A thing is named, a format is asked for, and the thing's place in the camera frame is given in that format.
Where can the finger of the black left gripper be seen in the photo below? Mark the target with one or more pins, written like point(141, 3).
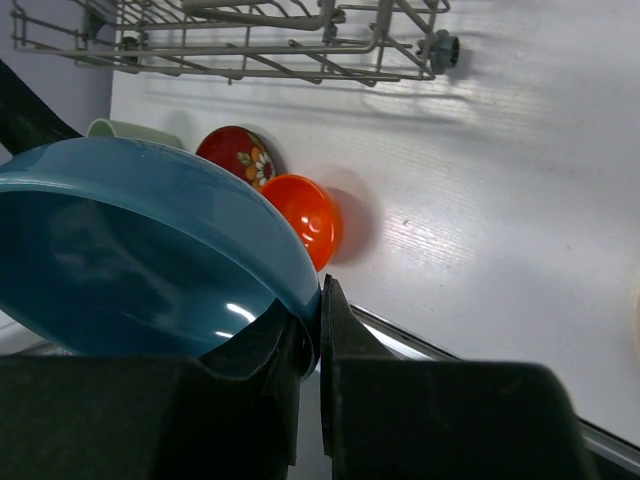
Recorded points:
point(26, 121)

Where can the light blue bowl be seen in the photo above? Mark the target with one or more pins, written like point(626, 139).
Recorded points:
point(113, 246)

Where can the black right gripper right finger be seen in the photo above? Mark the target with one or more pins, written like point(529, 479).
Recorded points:
point(389, 418)

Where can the aluminium table rail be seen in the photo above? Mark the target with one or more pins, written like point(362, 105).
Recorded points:
point(233, 413)

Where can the orange bowl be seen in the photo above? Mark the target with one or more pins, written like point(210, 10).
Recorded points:
point(311, 211)

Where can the red floral plate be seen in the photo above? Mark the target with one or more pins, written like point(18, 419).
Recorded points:
point(241, 152)

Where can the beige round plate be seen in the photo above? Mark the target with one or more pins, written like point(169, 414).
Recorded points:
point(636, 318)

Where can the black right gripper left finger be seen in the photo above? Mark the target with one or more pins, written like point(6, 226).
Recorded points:
point(231, 413)

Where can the green cup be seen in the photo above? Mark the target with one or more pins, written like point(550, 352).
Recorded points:
point(102, 127)

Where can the grey wire dish rack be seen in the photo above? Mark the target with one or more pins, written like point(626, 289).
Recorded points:
point(367, 42)

